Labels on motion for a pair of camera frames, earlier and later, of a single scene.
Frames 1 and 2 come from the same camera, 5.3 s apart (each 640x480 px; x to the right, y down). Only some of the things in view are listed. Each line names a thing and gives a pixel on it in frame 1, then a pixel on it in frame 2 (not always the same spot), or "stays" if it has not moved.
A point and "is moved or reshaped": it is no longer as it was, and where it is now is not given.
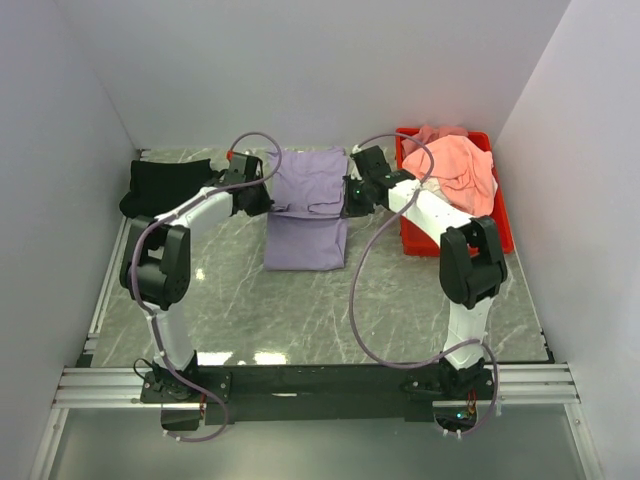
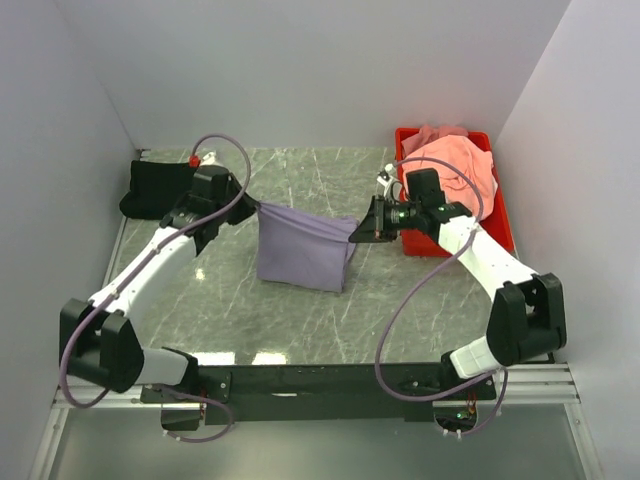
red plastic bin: x=415 y=244 stays
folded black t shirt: x=154 y=184 stays
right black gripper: x=350 y=210 → x=374 y=228
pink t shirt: x=463 y=170 stays
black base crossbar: x=264 y=394 stays
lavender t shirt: x=305 y=229 is moved or reshaped
